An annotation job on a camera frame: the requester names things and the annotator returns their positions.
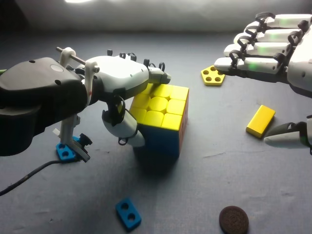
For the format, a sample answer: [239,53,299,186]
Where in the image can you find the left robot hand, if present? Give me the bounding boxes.
[93,49,172,148]

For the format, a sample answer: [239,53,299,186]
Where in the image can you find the colourful puzzle cube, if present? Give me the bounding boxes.
[128,82,190,161]

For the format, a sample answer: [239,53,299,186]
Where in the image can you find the blue two-hole rectangular block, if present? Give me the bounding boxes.
[115,196,142,232]

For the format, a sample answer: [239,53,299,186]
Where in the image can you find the blue pentagon block with holes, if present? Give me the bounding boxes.
[55,136,85,163]

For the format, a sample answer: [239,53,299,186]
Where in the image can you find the grey table cloth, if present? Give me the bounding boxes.
[0,30,312,234]

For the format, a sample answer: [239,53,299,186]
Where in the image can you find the yellow rectangular block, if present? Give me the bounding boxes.
[245,104,276,140]

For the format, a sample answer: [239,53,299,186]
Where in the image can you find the white backdrop sheet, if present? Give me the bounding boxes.
[14,0,312,34]

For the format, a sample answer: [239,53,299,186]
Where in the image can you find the black camera cable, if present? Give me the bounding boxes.
[0,159,81,197]

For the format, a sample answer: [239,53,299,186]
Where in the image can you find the yellow pentagon block with holes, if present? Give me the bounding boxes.
[200,65,226,86]

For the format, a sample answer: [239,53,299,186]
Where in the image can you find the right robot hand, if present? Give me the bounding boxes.
[214,12,312,156]

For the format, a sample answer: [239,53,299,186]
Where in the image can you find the dark chocolate sandwich cookie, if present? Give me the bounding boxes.
[218,205,250,234]

